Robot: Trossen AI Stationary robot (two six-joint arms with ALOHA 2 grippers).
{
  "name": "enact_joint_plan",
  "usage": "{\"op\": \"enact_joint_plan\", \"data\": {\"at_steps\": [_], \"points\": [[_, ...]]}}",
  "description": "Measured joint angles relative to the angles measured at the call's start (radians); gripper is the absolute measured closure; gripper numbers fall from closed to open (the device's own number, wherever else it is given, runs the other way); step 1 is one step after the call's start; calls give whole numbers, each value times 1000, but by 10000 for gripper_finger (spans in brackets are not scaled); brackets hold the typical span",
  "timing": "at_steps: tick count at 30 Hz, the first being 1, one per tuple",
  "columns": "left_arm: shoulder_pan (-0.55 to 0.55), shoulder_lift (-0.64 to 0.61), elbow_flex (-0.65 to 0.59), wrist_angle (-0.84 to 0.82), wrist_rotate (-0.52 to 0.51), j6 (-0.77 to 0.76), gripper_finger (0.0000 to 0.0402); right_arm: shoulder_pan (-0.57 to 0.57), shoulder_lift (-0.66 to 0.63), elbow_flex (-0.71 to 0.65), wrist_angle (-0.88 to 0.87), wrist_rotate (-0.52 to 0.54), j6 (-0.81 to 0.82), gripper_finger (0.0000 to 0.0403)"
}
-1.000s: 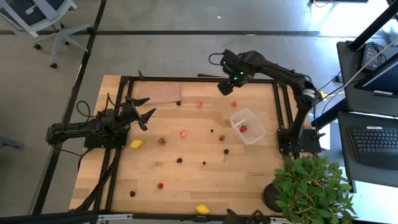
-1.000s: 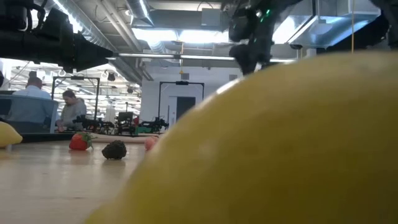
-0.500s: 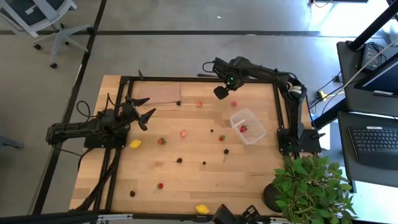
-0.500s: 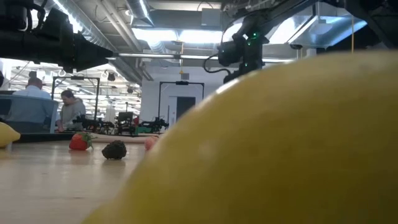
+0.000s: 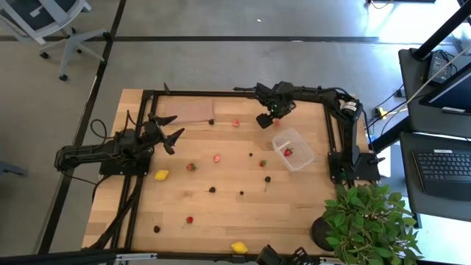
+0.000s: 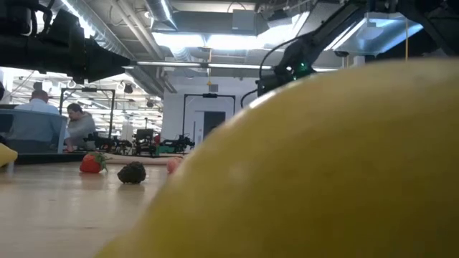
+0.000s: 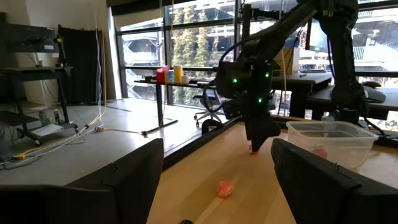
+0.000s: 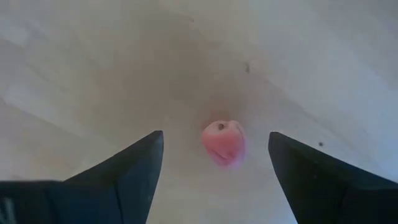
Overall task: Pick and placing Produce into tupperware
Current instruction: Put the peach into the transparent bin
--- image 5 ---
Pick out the black power adapter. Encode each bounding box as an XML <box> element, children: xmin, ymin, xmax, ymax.
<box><xmin>426</xmin><ymin>51</ymin><xmax>456</xmax><ymax>85</ymax></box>

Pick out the green leafy plant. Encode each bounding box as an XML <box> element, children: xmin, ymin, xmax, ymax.
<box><xmin>323</xmin><ymin>183</ymin><xmax>424</xmax><ymax>265</ymax></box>

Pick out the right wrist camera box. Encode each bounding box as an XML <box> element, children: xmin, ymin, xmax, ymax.
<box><xmin>256</xmin><ymin>113</ymin><xmax>275</xmax><ymax>130</ymax></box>

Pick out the black mechanical device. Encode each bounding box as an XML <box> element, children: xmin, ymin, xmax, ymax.
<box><xmin>256</xmin><ymin>244</ymin><xmax>321</xmax><ymax>265</ymax></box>

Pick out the clear plastic tupperware container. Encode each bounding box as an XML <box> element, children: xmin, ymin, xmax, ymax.
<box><xmin>272</xmin><ymin>127</ymin><xmax>316</xmax><ymax>172</ymax></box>

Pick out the black keyboard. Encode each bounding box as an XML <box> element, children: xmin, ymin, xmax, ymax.
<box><xmin>411</xmin><ymin>149</ymin><xmax>471</xmax><ymax>202</ymax></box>

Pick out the black metal pole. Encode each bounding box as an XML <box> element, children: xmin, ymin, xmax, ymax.
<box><xmin>411</xmin><ymin>0</ymin><xmax>471</xmax><ymax>62</ymax></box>

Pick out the thin black cable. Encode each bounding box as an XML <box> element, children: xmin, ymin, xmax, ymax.
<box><xmin>91</xmin><ymin>174</ymin><xmax>111</xmax><ymax>202</ymax></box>
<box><xmin>90</xmin><ymin>118</ymin><xmax>118</xmax><ymax>145</ymax></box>

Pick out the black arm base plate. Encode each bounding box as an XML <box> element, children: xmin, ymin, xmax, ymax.
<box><xmin>99</xmin><ymin>146</ymin><xmax>152</xmax><ymax>177</ymax></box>
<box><xmin>328</xmin><ymin>151</ymin><xmax>381</xmax><ymax>183</ymax></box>

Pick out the black computer monitor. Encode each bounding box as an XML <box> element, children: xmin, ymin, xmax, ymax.
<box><xmin>419</xmin><ymin>62</ymin><xmax>471</xmax><ymax>117</ymax></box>

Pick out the black plant pot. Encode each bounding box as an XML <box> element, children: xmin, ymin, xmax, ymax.
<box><xmin>311</xmin><ymin>216</ymin><xmax>334</xmax><ymax>252</ymax></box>

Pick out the white mesh office chair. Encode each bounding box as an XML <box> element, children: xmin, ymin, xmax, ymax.
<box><xmin>0</xmin><ymin>0</ymin><xmax>111</xmax><ymax>82</ymax></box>

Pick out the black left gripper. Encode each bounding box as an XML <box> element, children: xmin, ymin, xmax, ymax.
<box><xmin>138</xmin><ymin>112</ymin><xmax>186</xmax><ymax>155</ymax></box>

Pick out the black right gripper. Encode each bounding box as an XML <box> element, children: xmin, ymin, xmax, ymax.
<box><xmin>255</xmin><ymin>81</ymin><xmax>297</xmax><ymax>121</ymax></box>

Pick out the black desk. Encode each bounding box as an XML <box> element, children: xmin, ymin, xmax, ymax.
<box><xmin>400</xmin><ymin>131</ymin><xmax>471</xmax><ymax>224</ymax></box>
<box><xmin>398</xmin><ymin>47</ymin><xmax>471</xmax><ymax>141</ymax></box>

